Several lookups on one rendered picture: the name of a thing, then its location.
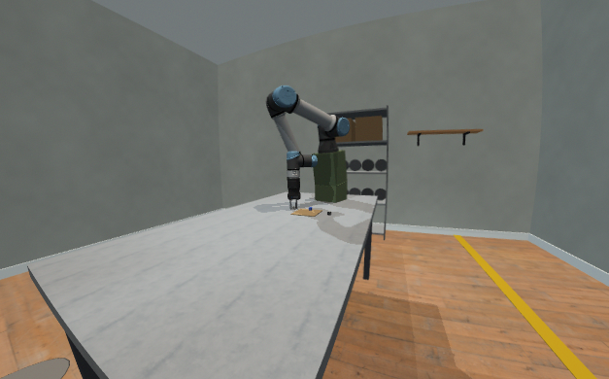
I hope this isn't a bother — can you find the tan mat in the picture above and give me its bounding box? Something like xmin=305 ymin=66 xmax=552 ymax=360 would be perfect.
xmin=291 ymin=209 xmax=322 ymax=217

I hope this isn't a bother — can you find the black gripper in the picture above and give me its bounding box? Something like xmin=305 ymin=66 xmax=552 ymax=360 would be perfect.
xmin=288 ymin=170 xmax=301 ymax=209

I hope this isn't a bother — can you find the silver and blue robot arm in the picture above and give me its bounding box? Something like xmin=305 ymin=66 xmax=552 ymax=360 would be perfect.
xmin=266 ymin=86 xmax=350 ymax=170

